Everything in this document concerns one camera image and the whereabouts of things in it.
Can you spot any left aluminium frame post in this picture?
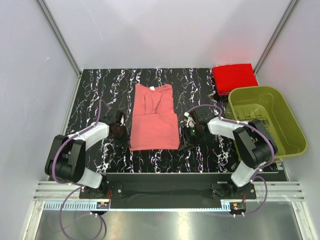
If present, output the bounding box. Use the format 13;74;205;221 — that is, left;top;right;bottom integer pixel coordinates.
36;0;82;77

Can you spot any olive green plastic basket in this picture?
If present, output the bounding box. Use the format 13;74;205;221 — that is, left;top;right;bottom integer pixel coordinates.
225;86;308;159

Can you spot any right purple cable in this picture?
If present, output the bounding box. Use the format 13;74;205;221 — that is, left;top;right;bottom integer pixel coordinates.
186;103;276;218

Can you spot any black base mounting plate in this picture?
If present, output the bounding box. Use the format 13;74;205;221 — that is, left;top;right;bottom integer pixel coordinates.
79;173;257;200

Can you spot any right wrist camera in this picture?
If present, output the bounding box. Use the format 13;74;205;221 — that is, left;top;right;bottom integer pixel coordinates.
184;110;200;128

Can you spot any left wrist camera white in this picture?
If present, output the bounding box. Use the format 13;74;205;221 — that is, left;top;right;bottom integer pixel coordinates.
120;115;126;126

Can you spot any aluminium frame post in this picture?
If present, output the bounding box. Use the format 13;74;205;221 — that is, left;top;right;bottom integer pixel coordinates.
36;0;82;77
253;0;300;75

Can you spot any folded red t shirt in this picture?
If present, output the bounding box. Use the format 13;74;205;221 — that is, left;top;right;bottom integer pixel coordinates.
212;63;259;96

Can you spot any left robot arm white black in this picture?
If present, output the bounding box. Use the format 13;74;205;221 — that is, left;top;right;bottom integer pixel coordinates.
44;108;130;198

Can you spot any white slotted cable duct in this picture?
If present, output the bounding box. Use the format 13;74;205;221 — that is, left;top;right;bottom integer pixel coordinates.
44;201;232;211

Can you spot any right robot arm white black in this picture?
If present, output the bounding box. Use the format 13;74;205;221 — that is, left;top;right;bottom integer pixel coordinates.
178;111;278;199

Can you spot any black marble pattern mat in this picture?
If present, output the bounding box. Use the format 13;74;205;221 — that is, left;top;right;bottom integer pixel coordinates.
66;68;240;173

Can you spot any pink t shirt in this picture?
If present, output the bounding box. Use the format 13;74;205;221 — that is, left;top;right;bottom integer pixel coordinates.
130;84;180;151

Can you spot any right aluminium frame post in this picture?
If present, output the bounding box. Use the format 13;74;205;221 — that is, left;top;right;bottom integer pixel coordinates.
253;0;300;75

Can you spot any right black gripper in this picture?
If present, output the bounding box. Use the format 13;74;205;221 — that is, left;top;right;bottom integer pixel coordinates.
178;125;206;152

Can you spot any aluminium rail profile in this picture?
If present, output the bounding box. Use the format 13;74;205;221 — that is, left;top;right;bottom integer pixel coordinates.
32;181;305;202

